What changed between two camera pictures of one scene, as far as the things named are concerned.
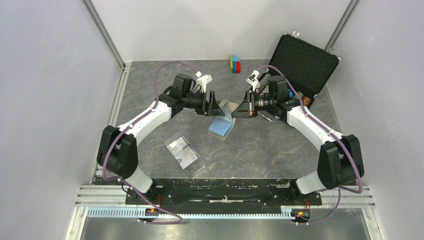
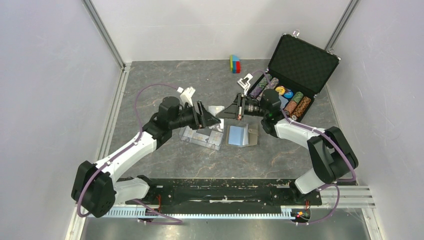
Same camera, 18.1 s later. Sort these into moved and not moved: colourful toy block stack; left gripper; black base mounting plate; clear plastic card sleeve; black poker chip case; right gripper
Moved: clear plastic card sleeve; left gripper; right gripper
Not moved: black base mounting plate; colourful toy block stack; black poker chip case
